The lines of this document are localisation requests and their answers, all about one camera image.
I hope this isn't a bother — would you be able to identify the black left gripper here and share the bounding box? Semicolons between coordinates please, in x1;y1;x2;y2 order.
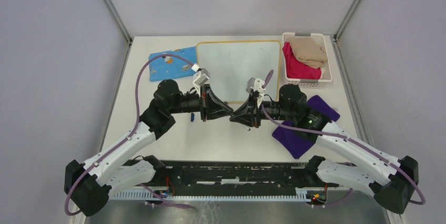
168;84;234;121

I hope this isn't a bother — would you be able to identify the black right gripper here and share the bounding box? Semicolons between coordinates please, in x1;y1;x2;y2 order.
230;93;295;128

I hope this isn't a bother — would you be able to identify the white whiteboard marker pen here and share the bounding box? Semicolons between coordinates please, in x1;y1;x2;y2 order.
225;101;251;132

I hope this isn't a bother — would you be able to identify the yellow framed whiteboard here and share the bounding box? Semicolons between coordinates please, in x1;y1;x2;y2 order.
196;40;282;103

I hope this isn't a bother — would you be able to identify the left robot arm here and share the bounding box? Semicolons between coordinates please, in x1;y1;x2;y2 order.
64;79;234;217

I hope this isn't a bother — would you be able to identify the purple cloth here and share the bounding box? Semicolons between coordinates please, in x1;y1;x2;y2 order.
272;95;341;159

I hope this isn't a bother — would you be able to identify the red cloth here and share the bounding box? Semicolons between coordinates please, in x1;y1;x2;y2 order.
282;42;322;79

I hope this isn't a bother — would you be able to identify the blue cartoon cloth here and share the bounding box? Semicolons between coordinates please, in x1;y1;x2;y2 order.
148;46;197;82

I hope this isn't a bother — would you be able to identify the white plastic basket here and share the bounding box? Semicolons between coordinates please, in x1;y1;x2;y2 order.
282;33;332;88

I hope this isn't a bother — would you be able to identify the beige cloth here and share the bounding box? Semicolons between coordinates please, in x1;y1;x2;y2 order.
288;37;328;69

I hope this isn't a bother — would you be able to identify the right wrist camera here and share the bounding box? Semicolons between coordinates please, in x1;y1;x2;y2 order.
246;77;266;108

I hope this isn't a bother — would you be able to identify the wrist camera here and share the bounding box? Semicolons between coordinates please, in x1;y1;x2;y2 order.
191;64;210;95
246;77;266;108

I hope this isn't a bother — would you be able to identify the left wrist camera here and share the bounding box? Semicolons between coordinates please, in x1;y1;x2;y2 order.
191;64;210;95

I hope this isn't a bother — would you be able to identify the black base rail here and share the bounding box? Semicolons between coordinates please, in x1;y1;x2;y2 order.
144;160;339;197

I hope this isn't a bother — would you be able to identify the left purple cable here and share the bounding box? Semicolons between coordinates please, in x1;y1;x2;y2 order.
64;54;199;217

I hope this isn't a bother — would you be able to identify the purple cable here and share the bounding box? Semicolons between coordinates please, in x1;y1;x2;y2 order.
260;69;426;206
64;54;199;217

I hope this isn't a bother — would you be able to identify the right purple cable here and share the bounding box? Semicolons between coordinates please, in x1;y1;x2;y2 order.
260;69;426;206

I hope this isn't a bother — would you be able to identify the white slotted cable duct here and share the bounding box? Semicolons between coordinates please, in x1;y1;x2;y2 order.
111;188;314;203

